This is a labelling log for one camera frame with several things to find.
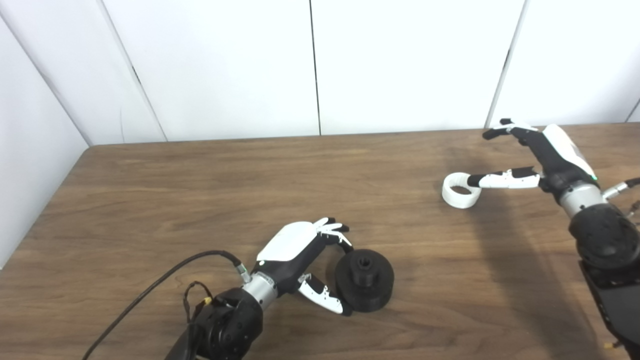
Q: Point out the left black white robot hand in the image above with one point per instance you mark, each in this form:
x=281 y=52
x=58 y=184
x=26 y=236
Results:
x=290 y=245

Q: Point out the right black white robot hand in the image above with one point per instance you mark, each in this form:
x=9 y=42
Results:
x=555 y=155

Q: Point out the round black plastic part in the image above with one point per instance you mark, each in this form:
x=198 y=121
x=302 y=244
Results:
x=370 y=292

